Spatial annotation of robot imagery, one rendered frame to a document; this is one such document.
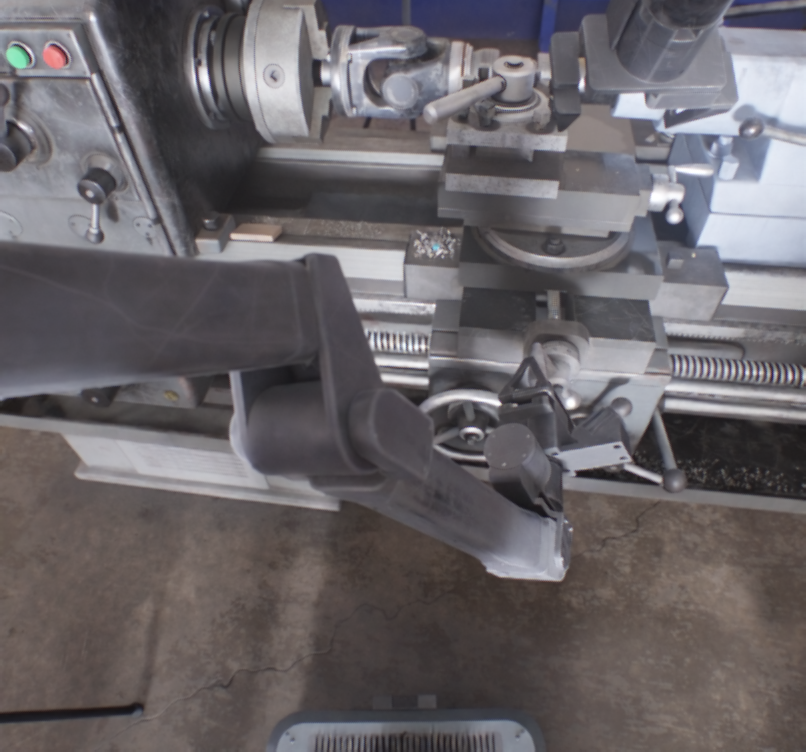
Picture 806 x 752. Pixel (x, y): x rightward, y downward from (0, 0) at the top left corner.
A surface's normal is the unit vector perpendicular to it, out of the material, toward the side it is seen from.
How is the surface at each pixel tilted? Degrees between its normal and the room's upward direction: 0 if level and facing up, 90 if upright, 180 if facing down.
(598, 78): 30
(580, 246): 0
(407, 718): 45
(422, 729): 0
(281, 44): 49
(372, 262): 36
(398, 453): 64
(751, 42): 0
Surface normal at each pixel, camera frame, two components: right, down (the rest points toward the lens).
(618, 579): -0.04, -0.66
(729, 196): -0.14, 0.34
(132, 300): 0.84, -0.18
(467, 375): -0.15, 0.75
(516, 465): -0.46, -0.63
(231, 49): -0.13, 0.09
